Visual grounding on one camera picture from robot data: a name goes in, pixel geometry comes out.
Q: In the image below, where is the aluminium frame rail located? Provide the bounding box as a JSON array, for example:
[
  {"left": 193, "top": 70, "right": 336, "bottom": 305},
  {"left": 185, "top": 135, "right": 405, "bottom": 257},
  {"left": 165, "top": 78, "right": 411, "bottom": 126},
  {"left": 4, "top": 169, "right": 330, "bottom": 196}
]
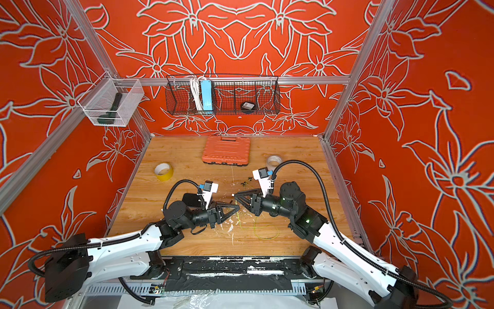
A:
[{"left": 113, "top": 75, "right": 350, "bottom": 87}]

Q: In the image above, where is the clear acrylic box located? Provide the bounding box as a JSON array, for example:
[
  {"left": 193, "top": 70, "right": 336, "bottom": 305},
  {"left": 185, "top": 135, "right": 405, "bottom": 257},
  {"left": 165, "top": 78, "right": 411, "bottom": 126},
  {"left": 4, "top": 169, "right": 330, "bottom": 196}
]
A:
[{"left": 77, "top": 72, "right": 144, "bottom": 127}]

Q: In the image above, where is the yellow tape roll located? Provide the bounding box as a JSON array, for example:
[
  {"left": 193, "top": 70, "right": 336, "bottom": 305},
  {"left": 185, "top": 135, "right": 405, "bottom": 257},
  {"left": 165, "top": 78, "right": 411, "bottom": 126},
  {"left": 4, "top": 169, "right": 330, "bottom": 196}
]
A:
[{"left": 154, "top": 162, "right": 174, "bottom": 182}]

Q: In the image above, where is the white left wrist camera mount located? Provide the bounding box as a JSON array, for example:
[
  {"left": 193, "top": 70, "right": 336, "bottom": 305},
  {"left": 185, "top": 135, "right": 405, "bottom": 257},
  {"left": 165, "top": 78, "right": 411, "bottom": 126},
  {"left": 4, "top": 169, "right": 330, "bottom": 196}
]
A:
[{"left": 198, "top": 181, "right": 219, "bottom": 210}]

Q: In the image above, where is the small black box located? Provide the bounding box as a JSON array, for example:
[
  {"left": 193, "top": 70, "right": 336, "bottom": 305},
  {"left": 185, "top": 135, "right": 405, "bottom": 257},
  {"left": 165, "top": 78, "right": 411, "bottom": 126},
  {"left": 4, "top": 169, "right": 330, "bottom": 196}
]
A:
[{"left": 241, "top": 102, "right": 256, "bottom": 115}]

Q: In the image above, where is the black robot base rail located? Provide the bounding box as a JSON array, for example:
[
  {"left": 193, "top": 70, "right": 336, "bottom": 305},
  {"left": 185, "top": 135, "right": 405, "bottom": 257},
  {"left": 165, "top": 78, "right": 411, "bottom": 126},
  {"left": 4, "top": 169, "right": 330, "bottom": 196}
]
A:
[{"left": 126, "top": 256, "right": 330, "bottom": 295}]

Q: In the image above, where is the orange plastic tool case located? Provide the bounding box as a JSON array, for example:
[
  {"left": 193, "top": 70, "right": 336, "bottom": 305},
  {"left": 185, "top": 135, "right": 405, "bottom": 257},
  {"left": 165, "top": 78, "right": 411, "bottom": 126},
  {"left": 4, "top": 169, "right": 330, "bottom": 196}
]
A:
[{"left": 202, "top": 136, "right": 251, "bottom": 166}]

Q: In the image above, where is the black wire basket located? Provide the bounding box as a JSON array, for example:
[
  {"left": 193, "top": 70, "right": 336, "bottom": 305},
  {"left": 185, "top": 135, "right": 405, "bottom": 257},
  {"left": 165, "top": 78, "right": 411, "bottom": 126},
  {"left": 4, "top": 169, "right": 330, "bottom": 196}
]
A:
[{"left": 165, "top": 74, "right": 281, "bottom": 116}]

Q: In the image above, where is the light blue power bank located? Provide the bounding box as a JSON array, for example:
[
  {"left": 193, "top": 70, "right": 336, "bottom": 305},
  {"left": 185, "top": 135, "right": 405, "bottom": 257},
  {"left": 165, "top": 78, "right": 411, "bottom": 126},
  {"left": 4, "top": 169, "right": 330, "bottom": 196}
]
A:
[{"left": 201, "top": 79, "right": 213, "bottom": 113}]

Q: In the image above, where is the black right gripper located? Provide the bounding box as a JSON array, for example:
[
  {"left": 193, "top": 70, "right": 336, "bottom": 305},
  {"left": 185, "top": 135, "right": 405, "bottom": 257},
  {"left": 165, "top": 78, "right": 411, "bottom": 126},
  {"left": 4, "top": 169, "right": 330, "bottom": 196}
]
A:
[{"left": 238, "top": 187, "right": 300, "bottom": 220}]

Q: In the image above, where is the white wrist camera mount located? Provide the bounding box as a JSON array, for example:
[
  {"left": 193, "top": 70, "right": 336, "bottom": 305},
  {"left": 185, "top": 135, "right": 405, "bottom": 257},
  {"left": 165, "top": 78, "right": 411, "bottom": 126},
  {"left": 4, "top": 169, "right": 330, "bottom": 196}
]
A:
[
  {"left": 198, "top": 181, "right": 219, "bottom": 210},
  {"left": 252, "top": 167, "right": 274, "bottom": 197}
]

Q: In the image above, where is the clear tape roll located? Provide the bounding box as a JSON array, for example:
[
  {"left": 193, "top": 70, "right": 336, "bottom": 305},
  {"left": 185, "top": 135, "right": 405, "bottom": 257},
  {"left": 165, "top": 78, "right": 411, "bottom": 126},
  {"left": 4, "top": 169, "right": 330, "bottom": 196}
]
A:
[{"left": 266, "top": 154, "right": 283, "bottom": 171}]

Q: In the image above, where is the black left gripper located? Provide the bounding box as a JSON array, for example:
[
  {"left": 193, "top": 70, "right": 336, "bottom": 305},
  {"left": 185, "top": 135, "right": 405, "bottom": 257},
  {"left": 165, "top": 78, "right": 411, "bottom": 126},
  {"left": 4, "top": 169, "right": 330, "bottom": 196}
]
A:
[{"left": 179, "top": 201, "right": 239, "bottom": 233}]

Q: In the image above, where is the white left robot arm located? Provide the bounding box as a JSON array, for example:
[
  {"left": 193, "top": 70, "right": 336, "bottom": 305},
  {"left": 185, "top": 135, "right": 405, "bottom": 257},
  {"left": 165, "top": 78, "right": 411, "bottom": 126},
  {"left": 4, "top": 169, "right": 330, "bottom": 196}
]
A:
[{"left": 45, "top": 201, "right": 240, "bottom": 303}]

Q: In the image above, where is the white coiled cable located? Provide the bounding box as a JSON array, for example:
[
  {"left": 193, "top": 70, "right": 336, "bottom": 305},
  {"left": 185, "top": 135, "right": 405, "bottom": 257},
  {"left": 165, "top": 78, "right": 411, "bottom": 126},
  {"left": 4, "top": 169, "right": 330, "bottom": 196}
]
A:
[{"left": 188, "top": 76, "right": 205, "bottom": 113}]

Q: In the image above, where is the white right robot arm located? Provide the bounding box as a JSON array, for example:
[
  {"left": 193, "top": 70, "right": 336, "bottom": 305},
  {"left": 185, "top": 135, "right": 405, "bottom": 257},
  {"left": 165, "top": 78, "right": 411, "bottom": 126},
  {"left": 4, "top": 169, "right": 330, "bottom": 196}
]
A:
[{"left": 234, "top": 182, "right": 419, "bottom": 308}]

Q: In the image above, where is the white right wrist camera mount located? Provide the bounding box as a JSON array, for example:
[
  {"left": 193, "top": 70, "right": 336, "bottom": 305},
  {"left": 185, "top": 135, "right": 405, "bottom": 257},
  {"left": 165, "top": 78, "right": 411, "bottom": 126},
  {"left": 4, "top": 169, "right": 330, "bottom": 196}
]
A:
[{"left": 252, "top": 167, "right": 274, "bottom": 197}]

